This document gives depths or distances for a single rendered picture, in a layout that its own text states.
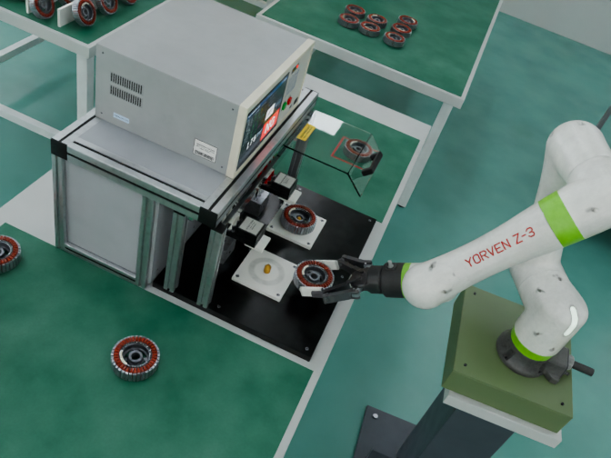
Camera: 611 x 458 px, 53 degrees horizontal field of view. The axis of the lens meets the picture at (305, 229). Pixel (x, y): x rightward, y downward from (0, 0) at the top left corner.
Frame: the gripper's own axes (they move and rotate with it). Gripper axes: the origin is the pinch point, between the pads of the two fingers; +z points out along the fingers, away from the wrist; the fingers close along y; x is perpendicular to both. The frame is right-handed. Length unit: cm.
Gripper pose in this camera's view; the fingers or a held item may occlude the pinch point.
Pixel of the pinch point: (315, 277)
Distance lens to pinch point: 170.8
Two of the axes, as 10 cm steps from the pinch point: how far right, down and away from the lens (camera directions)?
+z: -9.0, 0.1, 4.3
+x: 2.5, 8.2, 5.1
